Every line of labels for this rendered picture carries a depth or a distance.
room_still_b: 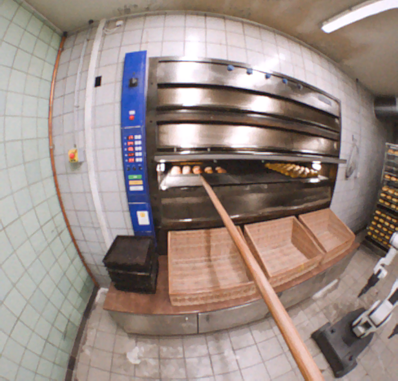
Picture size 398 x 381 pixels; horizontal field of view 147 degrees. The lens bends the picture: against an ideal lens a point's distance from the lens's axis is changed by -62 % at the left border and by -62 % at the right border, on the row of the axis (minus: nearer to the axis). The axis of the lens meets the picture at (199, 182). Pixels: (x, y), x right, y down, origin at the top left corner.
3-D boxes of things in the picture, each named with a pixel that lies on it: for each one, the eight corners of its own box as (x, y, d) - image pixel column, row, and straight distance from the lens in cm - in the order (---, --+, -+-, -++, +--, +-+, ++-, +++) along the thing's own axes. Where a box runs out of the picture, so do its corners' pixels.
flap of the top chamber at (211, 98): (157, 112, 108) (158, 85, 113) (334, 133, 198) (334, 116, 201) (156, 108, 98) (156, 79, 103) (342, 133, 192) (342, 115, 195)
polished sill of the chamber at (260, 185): (160, 191, 112) (159, 186, 111) (329, 181, 201) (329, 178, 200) (159, 194, 107) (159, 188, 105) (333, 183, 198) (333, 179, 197)
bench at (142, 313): (136, 292, 189) (120, 255, 147) (315, 257, 260) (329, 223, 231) (128, 337, 166) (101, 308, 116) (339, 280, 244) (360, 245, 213)
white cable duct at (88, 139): (119, 274, 169) (101, 20, 162) (123, 274, 167) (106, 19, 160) (119, 276, 168) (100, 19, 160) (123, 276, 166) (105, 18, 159)
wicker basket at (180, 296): (170, 257, 135) (167, 230, 118) (235, 250, 142) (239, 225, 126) (170, 307, 105) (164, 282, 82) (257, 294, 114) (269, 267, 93)
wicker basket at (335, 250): (291, 237, 175) (298, 214, 162) (322, 227, 215) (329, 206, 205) (320, 266, 153) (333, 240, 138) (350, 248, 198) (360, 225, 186)
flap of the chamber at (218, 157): (154, 160, 86) (158, 162, 106) (346, 163, 187) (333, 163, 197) (154, 155, 86) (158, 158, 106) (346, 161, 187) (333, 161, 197)
